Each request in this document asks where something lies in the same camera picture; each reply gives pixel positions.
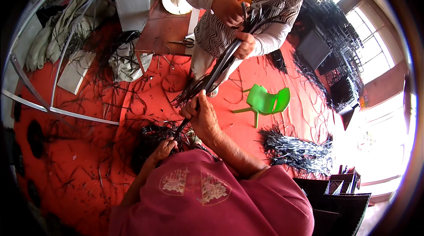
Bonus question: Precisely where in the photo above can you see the person's right hand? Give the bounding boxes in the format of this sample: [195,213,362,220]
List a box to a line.
[179,90,221,141]

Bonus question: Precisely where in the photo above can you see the person's left hand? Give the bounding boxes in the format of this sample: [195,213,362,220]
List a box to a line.
[151,137,180,162]

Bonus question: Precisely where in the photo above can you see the long black strip bundle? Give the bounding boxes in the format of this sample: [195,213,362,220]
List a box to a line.
[170,2,286,144]

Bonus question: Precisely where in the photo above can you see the black coiled strip bunch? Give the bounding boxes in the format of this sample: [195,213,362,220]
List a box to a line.
[131,123,187,176]

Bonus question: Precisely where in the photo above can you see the person's body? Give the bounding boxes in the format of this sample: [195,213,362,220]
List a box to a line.
[108,149,315,236]

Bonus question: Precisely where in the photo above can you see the grey crumpled sack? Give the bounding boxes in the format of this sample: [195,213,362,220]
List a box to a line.
[108,39,154,83]

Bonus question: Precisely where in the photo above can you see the green plastic chair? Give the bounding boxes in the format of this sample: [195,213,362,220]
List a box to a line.
[232,84,291,129]

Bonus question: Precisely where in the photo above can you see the brown wooden table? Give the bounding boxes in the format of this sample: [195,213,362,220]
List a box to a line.
[134,0,206,74]

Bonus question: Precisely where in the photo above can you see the white flat board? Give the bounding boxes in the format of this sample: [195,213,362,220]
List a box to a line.
[57,51,97,95]

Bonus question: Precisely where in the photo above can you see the heap of cut black strips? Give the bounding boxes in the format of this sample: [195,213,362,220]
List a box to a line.
[258,126,334,176]

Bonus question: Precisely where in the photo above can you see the small black strip tuft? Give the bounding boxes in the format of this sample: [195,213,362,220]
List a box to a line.
[266,49,288,74]

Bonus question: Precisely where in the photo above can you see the black round woven disc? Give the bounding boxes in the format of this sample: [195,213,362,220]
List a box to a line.
[26,120,45,159]

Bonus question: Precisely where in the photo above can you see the white straw hat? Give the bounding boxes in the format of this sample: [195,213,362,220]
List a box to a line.
[162,0,193,15]

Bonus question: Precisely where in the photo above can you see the heap of pale green cloth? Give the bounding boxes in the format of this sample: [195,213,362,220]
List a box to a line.
[25,0,116,73]

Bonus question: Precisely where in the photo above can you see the stack of black woven baskets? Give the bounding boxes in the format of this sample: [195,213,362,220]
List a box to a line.
[293,166,372,236]

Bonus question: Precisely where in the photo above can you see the stack of black woven furniture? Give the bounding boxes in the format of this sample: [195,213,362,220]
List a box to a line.
[291,0,365,115]

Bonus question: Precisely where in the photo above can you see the black handled scissors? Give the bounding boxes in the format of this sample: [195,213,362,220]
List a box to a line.
[169,37,196,49]

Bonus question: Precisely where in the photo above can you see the curved silver metal frame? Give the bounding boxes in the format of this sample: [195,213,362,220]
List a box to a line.
[1,0,120,126]

